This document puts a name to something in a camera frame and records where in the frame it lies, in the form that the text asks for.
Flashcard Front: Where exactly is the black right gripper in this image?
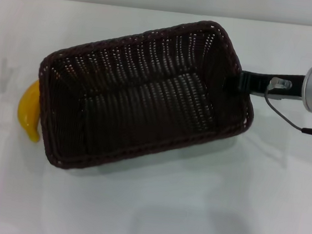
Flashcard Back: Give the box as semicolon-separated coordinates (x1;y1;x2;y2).
222;66;308;104

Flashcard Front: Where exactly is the dark brown woven basket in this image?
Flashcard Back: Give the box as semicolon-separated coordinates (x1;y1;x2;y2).
29;3;264;188

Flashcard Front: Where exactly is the yellow banana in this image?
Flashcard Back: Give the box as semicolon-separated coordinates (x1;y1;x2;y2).
14;78;47;143

